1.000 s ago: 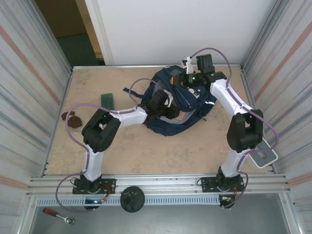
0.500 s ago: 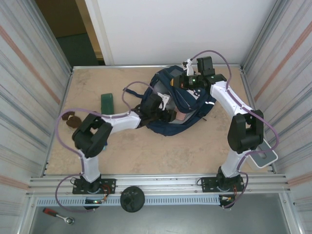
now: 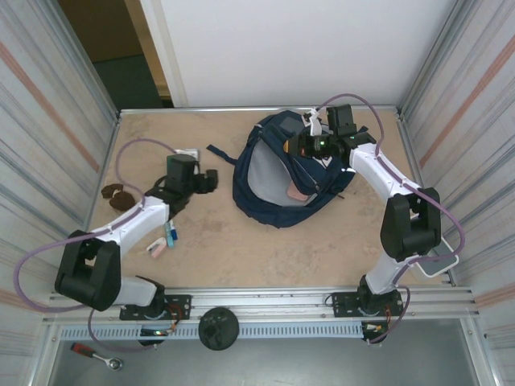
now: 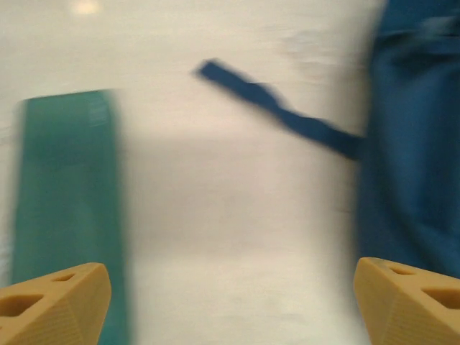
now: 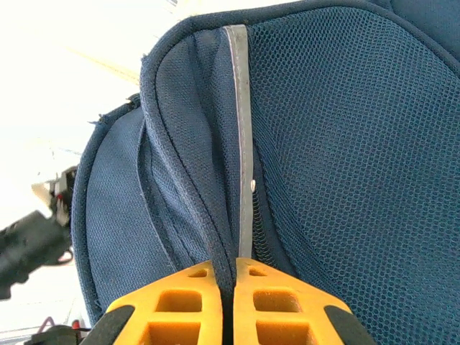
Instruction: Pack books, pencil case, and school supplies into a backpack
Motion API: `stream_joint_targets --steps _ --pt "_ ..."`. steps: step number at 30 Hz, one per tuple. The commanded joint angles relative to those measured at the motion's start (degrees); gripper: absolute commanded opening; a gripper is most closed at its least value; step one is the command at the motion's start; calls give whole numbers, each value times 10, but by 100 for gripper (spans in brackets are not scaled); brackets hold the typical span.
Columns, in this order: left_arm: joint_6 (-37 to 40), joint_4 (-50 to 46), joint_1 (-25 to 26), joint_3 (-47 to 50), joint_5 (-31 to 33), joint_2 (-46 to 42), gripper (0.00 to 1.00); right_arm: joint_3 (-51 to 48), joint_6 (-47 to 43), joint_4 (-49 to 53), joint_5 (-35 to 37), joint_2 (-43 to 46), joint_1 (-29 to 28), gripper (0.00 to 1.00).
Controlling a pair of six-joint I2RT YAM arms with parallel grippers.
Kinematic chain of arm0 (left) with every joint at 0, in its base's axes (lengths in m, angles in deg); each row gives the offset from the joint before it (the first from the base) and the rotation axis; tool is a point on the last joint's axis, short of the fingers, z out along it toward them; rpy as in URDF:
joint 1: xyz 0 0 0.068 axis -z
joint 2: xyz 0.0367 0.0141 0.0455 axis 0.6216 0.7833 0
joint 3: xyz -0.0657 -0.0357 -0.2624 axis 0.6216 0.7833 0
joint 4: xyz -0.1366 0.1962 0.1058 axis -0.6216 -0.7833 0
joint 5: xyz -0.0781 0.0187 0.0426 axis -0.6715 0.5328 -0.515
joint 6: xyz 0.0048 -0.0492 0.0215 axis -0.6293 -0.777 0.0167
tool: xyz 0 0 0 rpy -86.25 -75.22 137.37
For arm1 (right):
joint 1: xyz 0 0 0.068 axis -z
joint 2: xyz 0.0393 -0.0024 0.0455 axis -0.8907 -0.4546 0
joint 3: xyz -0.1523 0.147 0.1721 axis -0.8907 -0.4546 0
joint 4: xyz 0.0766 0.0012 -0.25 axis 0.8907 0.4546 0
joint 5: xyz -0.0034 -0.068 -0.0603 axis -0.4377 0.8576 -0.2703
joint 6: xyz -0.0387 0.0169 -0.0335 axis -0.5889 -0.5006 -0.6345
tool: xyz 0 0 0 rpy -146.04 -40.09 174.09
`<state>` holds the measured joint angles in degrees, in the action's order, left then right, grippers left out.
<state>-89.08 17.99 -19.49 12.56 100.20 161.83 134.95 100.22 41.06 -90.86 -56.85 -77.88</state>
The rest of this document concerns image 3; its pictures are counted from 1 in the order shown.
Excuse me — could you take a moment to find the small clear plastic box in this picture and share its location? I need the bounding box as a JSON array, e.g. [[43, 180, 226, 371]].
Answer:
[[173, 147, 201, 162]]

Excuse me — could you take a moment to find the navy blue backpack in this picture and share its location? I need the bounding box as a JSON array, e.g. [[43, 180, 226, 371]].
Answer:
[[206, 112, 357, 229]]

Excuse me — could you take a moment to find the white grey rectangular case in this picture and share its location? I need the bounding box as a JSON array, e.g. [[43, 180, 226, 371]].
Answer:
[[414, 236, 460, 278]]

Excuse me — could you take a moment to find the brown fabric bundle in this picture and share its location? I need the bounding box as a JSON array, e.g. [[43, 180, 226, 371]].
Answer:
[[100, 183, 137, 213]]

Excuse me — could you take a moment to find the black round knob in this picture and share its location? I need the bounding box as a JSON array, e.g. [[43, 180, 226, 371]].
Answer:
[[198, 306, 241, 352]]

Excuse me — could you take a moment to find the translucent corrugated side panel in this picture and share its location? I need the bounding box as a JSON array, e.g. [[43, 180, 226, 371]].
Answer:
[[396, 0, 515, 386], [0, 0, 122, 386]]

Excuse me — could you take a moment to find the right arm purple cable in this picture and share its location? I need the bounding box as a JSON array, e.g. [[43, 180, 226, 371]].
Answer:
[[313, 92, 468, 346]]

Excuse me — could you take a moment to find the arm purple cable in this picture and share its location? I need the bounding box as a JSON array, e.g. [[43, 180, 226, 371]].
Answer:
[[13, 138, 179, 354], [313, 92, 468, 346]]

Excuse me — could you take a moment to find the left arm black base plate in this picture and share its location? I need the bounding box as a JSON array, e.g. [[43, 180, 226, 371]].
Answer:
[[119, 294, 192, 322]]

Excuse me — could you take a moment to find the white door frame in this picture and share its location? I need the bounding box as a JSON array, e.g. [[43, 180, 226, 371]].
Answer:
[[138, 0, 189, 109]]

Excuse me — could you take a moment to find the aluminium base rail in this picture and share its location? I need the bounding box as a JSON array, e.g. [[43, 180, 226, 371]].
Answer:
[[43, 285, 484, 325]]

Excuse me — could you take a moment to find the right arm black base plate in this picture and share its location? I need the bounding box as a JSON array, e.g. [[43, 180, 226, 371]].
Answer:
[[332, 291, 405, 318]]

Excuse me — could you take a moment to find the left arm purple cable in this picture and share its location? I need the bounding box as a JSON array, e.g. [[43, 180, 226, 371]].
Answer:
[[13, 138, 179, 354]]

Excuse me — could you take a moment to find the perforated grey cable duct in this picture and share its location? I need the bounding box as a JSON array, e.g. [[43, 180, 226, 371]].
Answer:
[[59, 323, 365, 341]]

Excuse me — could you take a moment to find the red-handled ratchet wrench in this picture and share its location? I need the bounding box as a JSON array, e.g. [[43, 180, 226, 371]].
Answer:
[[70, 342, 125, 372]]

